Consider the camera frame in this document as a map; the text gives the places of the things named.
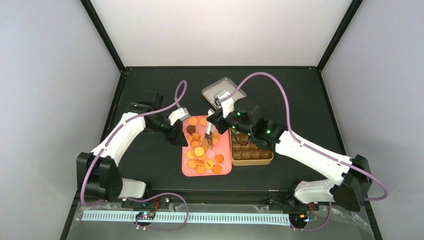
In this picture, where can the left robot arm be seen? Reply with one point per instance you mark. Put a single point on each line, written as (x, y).
(97, 171)

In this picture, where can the metal tongs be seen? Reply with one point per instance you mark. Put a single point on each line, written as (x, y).
(208, 136)

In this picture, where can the white slotted cable duct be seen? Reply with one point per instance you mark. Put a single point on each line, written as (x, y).
(277, 219)

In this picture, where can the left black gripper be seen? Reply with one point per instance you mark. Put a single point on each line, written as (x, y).
(173, 139)

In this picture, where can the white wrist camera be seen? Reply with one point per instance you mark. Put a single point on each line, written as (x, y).
(224, 102)
(179, 114)

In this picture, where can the pink plastic tray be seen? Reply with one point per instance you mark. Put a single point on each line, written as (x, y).
(197, 166)

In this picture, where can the gold cookie tin box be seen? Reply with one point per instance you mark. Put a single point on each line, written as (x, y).
(245, 153)

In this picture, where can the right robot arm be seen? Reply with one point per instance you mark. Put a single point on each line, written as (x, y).
(348, 180)

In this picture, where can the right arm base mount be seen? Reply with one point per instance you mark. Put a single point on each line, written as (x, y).
(286, 202)

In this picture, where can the orange round cookie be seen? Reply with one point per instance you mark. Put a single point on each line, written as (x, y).
(193, 121)
(203, 121)

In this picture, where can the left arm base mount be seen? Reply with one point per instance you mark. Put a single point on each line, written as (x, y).
(158, 203)

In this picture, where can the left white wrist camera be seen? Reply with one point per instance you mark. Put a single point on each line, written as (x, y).
(179, 114)

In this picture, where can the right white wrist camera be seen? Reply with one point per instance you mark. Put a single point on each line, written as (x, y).
(224, 102)

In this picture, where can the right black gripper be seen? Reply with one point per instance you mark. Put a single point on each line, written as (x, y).
(217, 121)

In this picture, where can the dark chocolate cookie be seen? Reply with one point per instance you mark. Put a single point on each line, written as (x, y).
(191, 129)

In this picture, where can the pale pink cookie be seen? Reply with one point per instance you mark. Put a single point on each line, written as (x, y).
(210, 155)

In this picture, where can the clear plastic lid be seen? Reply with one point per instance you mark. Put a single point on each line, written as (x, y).
(217, 90)

